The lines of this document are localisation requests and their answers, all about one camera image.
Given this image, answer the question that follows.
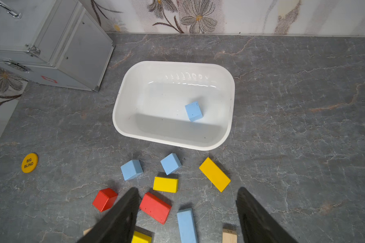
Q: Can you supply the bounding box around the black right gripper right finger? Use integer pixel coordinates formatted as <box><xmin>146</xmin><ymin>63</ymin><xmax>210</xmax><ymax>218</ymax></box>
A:
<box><xmin>236</xmin><ymin>187</ymin><xmax>296</xmax><ymax>243</ymax></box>

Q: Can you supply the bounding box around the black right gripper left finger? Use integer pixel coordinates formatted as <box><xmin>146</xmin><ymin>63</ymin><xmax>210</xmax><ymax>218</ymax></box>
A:
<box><xmin>78</xmin><ymin>187</ymin><xmax>140</xmax><ymax>243</ymax></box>

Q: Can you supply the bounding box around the light blue cube block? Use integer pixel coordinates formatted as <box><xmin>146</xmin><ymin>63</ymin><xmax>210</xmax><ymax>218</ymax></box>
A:
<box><xmin>161</xmin><ymin>153</ymin><xmax>182</xmax><ymax>175</ymax></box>
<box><xmin>121</xmin><ymin>160</ymin><xmax>143</xmax><ymax>181</ymax></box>
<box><xmin>185</xmin><ymin>101</ymin><xmax>203</xmax><ymax>122</ymax></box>

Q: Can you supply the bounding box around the yellow flat block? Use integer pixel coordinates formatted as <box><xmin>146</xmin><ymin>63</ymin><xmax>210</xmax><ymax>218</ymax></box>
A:
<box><xmin>131</xmin><ymin>231</ymin><xmax>152</xmax><ymax>243</ymax></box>

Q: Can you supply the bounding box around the red small block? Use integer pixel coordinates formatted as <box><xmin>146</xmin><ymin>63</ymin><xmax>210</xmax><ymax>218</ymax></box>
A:
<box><xmin>92</xmin><ymin>188</ymin><xmax>118</xmax><ymax>212</ymax></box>

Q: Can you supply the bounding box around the natural wood long block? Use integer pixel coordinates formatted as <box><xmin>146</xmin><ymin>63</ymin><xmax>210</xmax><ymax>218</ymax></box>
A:
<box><xmin>222</xmin><ymin>228</ymin><xmax>237</xmax><ymax>243</ymax></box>

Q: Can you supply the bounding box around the red rectangular block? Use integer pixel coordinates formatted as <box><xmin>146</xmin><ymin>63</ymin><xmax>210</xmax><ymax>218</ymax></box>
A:
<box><xmin>140</xmin><ymin>192</ymin><xmax>172</xmax><ymax>225</ymax></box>

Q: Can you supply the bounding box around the yellow rectangular block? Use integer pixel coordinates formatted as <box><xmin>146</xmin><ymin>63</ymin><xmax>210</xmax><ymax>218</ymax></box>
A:
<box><xmin>199</xmin><ymin>158</ymin><xmax>231</xmax><ymax>192</ymax></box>

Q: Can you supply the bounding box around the yellow small block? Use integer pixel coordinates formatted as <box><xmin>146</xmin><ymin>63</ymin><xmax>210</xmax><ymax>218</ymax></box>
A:
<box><xmin>153</xmin><ymin>177</ymin><xmax>178</xmax><ymax>193</ymax></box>

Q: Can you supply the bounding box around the long light blue block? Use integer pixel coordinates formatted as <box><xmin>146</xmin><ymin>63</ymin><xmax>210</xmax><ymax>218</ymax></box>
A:
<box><xmin>177</xmin><ymin>208</ymin><xmax>198</xmax><ymax>243</ymax></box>

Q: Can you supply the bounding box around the yellow big blind chip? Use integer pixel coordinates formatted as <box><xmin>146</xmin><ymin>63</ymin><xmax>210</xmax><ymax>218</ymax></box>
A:
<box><xmin>21</xmin><ymin>153</ymin><xmax>39</xmax><ymax>173</ymax></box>

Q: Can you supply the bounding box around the white plastic tub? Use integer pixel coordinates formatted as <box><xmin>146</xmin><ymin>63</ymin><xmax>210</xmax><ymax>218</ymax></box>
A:
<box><xmin>112</xmin><ymin>61</ymin><xmax>235</xmax><ymax>151</ymax></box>

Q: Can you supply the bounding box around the silver first aid case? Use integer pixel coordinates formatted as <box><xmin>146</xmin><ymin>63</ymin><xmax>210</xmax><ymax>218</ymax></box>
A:
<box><xmin>0</xmin><ymin>1</ymin><xmax>114</xmax><ymax>91</ymax></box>

